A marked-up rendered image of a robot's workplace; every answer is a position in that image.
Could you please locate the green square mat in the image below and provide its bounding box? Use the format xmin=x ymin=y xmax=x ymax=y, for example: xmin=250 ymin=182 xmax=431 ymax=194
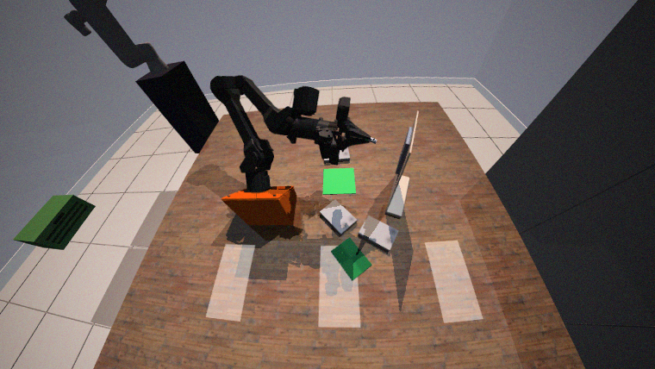
xmin=323 ymin=168 xmax=356 ymax=194

